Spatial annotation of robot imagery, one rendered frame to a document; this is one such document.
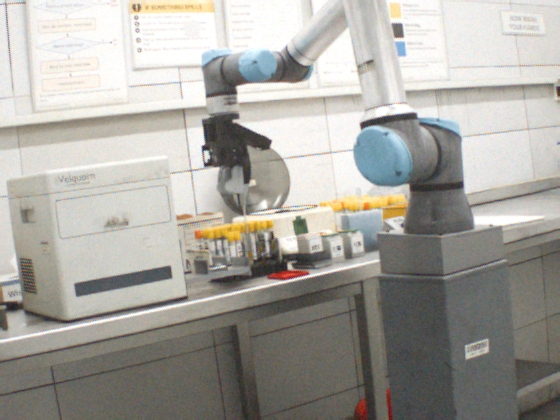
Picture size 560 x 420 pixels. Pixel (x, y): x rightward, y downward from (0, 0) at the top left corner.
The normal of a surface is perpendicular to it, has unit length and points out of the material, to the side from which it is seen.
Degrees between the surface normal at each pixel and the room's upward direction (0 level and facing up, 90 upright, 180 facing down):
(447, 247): 90
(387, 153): 96
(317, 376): 90
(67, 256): 90
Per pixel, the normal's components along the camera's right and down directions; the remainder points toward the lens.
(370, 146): -0.67, 0.23
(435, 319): -0.82, 0.13
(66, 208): 0.57, -0.03
